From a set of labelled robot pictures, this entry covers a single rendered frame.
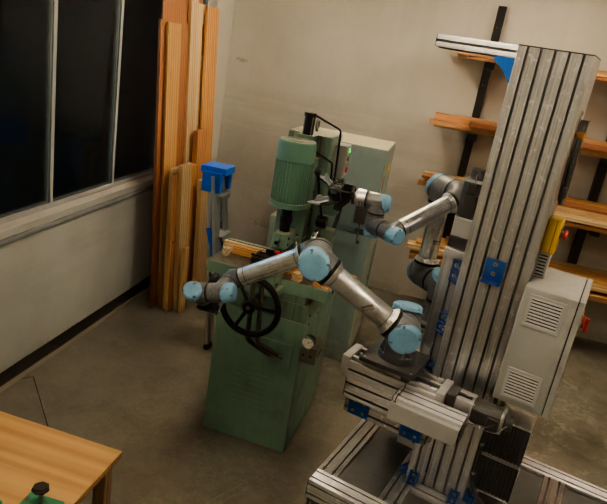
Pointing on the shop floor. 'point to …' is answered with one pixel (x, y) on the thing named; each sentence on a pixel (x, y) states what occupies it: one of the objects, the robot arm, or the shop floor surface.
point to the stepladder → (216, 173)
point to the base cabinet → (262, 379)
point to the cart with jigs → (32, 462)
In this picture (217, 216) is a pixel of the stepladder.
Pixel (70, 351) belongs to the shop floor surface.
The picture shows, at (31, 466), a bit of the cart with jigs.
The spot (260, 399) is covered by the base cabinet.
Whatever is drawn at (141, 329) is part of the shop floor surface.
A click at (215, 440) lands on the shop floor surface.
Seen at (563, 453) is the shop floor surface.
